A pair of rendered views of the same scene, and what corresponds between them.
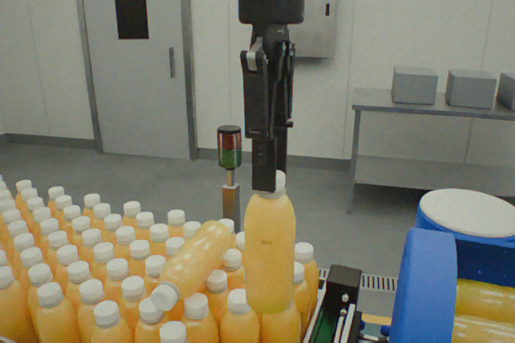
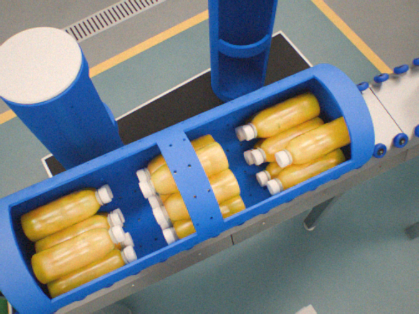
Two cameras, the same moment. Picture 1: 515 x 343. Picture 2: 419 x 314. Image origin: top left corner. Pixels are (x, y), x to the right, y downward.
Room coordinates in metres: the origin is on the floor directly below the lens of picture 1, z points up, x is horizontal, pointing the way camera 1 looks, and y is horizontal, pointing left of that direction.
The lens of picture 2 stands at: (0.06, -0.44, 2.04)
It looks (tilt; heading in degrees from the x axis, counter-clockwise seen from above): 66 degrees down; 317
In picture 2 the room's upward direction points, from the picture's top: 3 degrees counter-clockwise
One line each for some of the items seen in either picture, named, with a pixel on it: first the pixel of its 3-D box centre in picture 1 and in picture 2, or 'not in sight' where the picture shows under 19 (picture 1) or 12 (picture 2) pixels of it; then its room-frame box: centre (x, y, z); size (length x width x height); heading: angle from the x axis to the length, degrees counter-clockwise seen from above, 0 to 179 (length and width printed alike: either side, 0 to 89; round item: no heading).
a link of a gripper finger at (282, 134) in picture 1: (275, 152); not in sight; (0.51, -0.02, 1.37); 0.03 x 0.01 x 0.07; 70
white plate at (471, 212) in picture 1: (471, 211); (35, 63); (0.98, -0.60, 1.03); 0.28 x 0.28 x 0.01
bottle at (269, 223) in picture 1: (269, 246); not in sight; (0.48, -0.02, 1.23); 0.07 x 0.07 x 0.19
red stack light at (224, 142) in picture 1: (229, 138); not in sight; (1.00, 0.07, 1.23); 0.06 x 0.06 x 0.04
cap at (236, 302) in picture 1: (239, 299); not in sight; (0.54, 0.03, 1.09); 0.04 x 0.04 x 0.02
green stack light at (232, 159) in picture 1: (229, 155); not in sight; (1.00, 0.07, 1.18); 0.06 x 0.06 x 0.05
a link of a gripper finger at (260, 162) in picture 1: (259, 147); not in sight; (0.45, 0.00, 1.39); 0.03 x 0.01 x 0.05; 160
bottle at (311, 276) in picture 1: (301, 291); not in sight; (0.69, -0.09, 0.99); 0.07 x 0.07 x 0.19
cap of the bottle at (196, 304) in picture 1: (195, 304); not in sight; (0.53, 0.10, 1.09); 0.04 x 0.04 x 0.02
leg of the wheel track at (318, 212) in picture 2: not in sight; (323, 206); (0.10, -1.12, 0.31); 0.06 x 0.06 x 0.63; 70
